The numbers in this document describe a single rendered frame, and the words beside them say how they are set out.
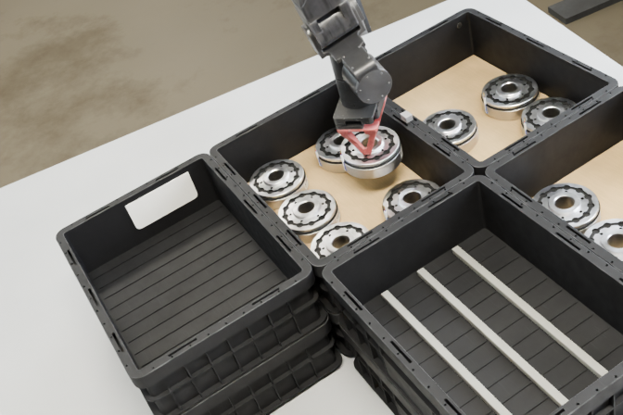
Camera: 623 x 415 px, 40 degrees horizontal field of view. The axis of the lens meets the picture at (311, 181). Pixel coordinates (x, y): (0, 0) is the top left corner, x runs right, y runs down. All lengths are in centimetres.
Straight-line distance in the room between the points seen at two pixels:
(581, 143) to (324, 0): 50
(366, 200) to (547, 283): 36
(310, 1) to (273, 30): 254
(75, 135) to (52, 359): 202
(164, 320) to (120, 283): 14
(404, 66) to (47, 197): 87
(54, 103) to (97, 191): 192
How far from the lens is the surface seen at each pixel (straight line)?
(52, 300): 176
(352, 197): 148
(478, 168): 134
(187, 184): 153
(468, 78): 171
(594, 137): 147
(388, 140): 144
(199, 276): 145
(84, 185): 200
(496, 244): 136
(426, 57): 170
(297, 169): 153
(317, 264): 124
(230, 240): 149
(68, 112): 375
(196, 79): 361
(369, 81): 124
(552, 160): 141
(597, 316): 126
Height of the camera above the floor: 180
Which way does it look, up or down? 39 degrees down
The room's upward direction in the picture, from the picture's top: 18 degrees counter-clockwise
